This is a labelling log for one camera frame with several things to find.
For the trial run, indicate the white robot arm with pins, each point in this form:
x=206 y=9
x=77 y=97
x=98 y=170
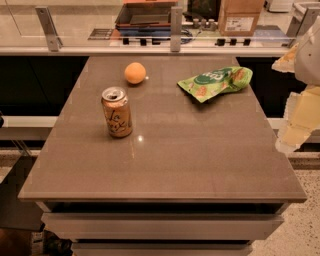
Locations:
x=302 y=109

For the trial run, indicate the orange LaCroix soda can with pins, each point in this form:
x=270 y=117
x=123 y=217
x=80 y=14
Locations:
x=116 y=108

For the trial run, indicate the orange fruit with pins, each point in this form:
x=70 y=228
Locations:
x=135 y=73

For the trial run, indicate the green snack bag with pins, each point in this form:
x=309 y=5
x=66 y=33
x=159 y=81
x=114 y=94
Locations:
x=220 y=81

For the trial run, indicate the open grey tray box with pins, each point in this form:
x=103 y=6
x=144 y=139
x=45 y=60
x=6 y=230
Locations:
x=145 y=13

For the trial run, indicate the upper white drawer front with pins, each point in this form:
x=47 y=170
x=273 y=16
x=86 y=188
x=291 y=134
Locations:
x=140 y=226

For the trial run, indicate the white drawer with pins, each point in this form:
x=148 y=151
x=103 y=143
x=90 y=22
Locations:
x=159 y=249
x=140 y=226

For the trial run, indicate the cardboard box with label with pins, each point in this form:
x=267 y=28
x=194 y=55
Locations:
x=239 y=17

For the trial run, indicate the lower white drawer front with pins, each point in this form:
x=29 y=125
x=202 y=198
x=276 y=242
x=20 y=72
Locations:
x=159 y=249

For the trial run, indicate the middle metal railing post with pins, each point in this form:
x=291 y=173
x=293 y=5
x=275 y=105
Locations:
x=176 y=25

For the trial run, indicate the metal railing post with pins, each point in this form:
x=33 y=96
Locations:
x=54 y=43
x=300 y=23
x=176 y=25

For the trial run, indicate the left metal railing post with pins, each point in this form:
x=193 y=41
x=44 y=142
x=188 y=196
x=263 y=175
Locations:
x=54 y=43

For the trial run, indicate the right metal railing post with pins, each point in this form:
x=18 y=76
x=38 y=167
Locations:
x=300 y=23

